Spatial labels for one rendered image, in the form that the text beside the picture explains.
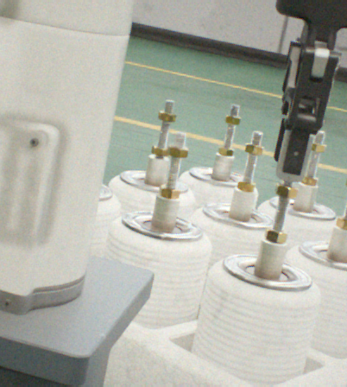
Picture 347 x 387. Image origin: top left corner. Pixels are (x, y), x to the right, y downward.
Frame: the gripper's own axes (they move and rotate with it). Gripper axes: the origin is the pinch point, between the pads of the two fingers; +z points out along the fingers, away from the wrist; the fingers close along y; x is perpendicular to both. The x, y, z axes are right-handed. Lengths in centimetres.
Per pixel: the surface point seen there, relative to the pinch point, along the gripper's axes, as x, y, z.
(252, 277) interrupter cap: -1.0, 2.7, 9.9
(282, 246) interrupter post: 1.0, 1.1, 7.3
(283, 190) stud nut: 0.0, 1.0, 2.7
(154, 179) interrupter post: -11.7, -22.4, 9.4
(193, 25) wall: -35, -531, 21
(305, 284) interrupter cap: 3.4, 2.0, 9.7
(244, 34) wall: -2, -526, 19
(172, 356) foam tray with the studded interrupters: -6.0, 4.4, 17.2
